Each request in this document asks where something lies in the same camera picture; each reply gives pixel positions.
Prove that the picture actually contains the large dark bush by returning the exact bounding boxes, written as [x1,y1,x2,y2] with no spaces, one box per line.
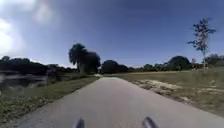
[100,59,130,75]

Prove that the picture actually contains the round dark tree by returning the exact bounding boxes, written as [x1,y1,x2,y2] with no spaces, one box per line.
[82,51,102,75]

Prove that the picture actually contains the palm tree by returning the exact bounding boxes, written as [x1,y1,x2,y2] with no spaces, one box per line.
[68,43,89,74]

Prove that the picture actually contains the grey asphalt path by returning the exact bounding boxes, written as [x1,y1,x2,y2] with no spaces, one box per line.
[13,76,224,128]

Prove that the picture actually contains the distant row of trees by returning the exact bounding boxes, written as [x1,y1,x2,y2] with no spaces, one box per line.
[128,53,224,72]

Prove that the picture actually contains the robot's own part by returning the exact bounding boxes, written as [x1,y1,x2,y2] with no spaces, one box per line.
[142,116,160,128]
[74,118,86,128]

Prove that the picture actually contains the wide grass field with sandy patches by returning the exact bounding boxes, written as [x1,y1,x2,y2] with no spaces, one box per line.
[103,67,224,119]

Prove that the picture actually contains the grass strip beside pond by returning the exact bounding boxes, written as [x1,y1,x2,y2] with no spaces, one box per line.
[0,74,101,128]

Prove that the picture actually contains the row of dark trees behind pond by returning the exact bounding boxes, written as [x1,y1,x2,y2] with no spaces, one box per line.
[0,55,80,76]

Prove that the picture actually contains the pond water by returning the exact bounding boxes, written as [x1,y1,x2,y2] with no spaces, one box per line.
[0,71,57,90]

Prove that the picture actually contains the tall thin tree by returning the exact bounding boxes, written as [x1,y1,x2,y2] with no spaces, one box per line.
[186,17,217,70]

